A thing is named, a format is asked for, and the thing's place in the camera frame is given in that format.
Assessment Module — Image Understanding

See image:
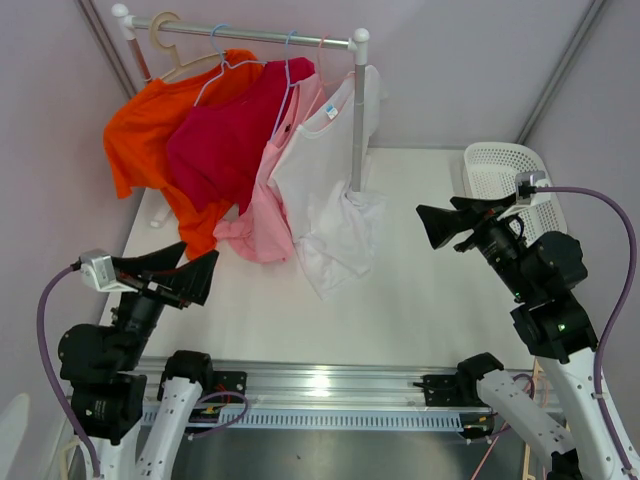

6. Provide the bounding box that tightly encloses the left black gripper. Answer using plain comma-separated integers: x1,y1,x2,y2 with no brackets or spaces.
112,240,218,368

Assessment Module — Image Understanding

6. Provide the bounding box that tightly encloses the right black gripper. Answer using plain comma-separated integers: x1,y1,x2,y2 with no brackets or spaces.
415,192,534,300

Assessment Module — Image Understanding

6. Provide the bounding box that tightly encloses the pink t shirt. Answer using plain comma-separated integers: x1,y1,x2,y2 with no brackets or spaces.
213,73,326,264

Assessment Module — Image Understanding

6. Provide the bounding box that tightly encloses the white t shirt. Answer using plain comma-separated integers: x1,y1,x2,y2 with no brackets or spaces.
269,76,386,299

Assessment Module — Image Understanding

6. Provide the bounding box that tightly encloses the crimson t shirt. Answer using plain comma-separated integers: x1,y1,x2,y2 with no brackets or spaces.
167,57,315,212

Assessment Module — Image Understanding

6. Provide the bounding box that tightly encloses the orange t shirt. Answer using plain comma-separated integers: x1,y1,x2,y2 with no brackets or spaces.
103,49,267,259

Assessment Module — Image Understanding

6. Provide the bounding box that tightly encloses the blue wire hanger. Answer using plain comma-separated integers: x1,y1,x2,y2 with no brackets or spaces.
270,29,298,141

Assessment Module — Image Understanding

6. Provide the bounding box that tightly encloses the pink wire hanger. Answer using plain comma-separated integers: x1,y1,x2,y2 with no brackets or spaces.
316,34,331,88

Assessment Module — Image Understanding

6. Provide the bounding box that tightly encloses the lavender wire hanger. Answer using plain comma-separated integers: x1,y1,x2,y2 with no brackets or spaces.
192,24,268,108

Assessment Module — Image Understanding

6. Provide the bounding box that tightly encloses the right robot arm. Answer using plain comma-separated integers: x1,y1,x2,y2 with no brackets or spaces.
416,187,639,479

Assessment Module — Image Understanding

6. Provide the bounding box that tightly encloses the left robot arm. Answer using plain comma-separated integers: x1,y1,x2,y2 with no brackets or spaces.
58,242,219,479

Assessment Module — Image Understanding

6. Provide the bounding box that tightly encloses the beige wooden hanger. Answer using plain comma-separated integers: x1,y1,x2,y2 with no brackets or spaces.
149,11,221,83

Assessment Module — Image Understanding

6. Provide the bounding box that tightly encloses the white metal clothes rack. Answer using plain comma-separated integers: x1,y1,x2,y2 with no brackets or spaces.
110,3,372,229

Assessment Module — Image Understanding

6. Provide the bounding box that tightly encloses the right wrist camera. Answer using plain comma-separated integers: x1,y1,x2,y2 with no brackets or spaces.
500,170,551,219

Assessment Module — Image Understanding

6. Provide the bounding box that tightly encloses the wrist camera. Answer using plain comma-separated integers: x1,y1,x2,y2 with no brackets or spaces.
500,170,551,219
79,249,125,293

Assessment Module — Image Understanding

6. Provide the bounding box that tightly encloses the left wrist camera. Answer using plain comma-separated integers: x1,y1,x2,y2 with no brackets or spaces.
79,249,125,293

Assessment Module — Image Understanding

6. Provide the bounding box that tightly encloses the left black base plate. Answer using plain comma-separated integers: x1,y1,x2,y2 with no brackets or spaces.
209,370,247,394

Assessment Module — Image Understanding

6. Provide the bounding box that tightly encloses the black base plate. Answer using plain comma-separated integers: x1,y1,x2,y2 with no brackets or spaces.
209,370,247,394
413,374,467,408

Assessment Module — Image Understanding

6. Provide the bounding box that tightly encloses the aluminium mounting rail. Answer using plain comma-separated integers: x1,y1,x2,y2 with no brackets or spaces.
134,357,566,416

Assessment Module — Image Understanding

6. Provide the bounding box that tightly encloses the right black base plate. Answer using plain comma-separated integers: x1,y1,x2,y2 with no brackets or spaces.
413,374,467,408

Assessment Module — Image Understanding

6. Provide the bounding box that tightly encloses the white slotted cable duct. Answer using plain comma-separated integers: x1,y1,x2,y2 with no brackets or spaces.
142,410,494,431

